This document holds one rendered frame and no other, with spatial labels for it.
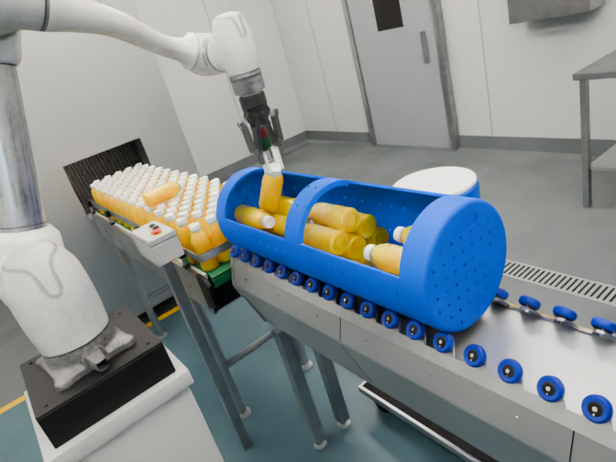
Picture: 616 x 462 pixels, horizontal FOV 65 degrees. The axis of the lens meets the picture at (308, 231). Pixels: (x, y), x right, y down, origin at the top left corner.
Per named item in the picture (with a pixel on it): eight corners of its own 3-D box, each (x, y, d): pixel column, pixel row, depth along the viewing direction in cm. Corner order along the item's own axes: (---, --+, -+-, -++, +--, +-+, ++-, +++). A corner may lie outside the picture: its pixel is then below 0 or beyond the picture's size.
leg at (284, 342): (320, 453, 201) (278, 335, 176) (312, 445, 206) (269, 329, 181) (330, 444, 204) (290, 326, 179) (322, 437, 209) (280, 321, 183)
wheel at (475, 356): (485, 348, 92) (490, 348, 93) (465, 340, 95) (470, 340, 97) (478, 370, 92) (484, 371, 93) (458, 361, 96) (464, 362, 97)
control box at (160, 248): (159, 268, 165) (148, 241, 161) (140, 255, 181) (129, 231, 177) (185, 254, 170) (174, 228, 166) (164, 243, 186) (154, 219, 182)
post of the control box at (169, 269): (245, 451, 213) (159, 258, 173) (240, 445, 216) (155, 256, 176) (252, 445, 215) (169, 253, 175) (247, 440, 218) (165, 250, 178)
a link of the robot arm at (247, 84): (266, 66, 131) (272, 88, 133) (249, 69, 138) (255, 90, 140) (238, 76, 126) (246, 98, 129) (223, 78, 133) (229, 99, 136)
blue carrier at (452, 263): (435, 359, 97) (414, 235, 86) (230, 261, 166) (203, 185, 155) (512, 292, 112) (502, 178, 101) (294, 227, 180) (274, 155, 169)
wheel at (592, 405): (613, 401, 74) (618, 401, 76) (583, 389, 78) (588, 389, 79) (606, 429, 75) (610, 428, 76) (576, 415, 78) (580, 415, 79)
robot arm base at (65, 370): (65, 401, 96) (51, 379, 93) (37, 366, 112) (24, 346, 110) (145, 346, 106) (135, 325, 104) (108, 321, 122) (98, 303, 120)
